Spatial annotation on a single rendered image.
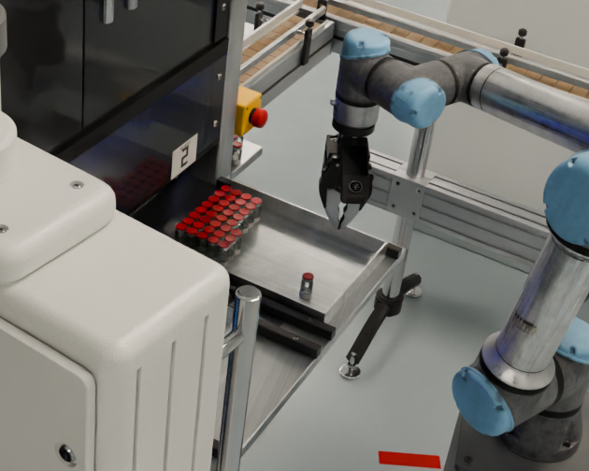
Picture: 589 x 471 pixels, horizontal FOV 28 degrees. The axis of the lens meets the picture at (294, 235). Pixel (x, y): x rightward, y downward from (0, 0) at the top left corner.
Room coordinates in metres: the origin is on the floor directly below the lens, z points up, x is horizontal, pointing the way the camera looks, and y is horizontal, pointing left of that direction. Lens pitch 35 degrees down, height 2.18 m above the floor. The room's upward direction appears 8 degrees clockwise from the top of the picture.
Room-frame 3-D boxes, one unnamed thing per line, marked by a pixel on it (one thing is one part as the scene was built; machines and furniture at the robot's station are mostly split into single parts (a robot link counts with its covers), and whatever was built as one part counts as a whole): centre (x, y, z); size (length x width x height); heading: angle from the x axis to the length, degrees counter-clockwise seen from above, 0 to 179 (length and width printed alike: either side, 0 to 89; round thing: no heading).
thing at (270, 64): (2.38, 0.17, 0.92); 0.69 x 0.16 x 0.16; 157
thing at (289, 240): (1.74, 0.03, 0.90); 0.34 x 0.26 x 0.04; 66
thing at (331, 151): (1.70, -0.07, 1.16); 0.09 x 0.08 x 0.12; 6
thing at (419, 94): (1.63, -0.15, 1.32); 0.11 x 0.11 x 0.08; 44
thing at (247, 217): (1.78, 0.11, 0.90); 0.18 x 0.02 x 0.05; 156
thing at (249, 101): (2.06, 0.15, 0.99); 0.08 x 0.07 x 0.07; 67
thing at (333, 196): (1.69, -0.06, 1.05); 0.06 x 0.03 x 0.09; 6
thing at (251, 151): (2.09, 0.18, 0.87); 0.14 x 0.13 x 0.02; 67
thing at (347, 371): (2.64, -0.29, 0.07); 0.50 x 0.08 x 0.14; 157
